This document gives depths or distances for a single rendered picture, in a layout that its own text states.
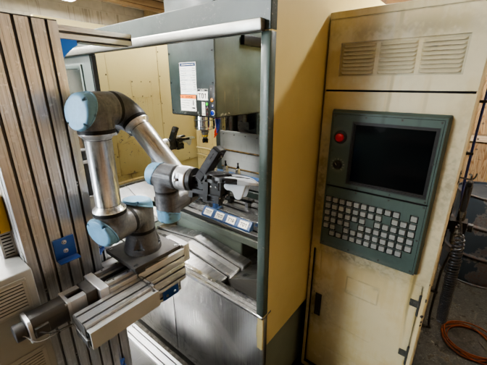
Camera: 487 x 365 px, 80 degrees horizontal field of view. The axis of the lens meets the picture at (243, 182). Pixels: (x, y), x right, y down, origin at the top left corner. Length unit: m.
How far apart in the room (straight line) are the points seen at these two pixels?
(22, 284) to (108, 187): 0.44
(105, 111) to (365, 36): 1.04
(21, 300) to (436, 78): 1.67
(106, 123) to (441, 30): 1.20
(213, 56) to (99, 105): 1.02
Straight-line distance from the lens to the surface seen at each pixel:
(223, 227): 2.07
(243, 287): 1.83
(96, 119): 1.02
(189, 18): 1.35
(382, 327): 1.81
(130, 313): 1.20
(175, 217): 0.95
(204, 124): 2.20
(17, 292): 1.29
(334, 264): 1.70
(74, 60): 2.27
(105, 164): 1.07
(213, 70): 1.90
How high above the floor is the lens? 1.83
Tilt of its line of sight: 19 degrees down
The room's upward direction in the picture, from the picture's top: straight up
